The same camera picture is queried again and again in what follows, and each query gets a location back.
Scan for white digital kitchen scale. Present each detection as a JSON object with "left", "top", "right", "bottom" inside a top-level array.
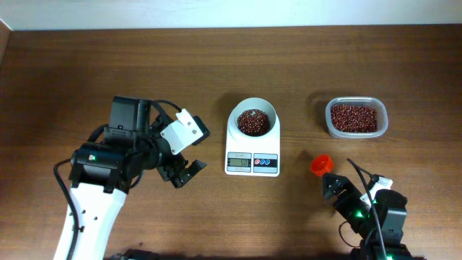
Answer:
[{"left": 224, "top": 108, "right": 282, "bottom": 177}]

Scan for red beans in bowl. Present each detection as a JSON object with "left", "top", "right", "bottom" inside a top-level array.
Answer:
[{"left": 237, "top": 109, "right": 271, "bottom": 137}]

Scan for clear plastic container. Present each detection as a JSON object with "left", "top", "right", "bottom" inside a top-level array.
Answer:
[{"left": 325, "top": 97, "right": 388, "bottom": 139}]

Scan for orange plastic measuring scoop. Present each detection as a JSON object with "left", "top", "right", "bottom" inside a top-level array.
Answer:
[{"left": 310, "top": 155, "right": 334, "bottom": 177}]

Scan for white round bowl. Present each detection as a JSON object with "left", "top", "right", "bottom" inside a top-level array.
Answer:
[{"left": 227, "top": 97, "right": 280, "bottom": 139}]

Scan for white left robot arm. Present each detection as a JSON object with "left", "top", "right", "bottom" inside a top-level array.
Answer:
[{"left": 53, "top": 96, "right": 210, "bottom": 259}]

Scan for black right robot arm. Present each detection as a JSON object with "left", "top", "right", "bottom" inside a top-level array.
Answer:
[{"left": 322, "top": 173, "right": 412, "bottom": 259}]

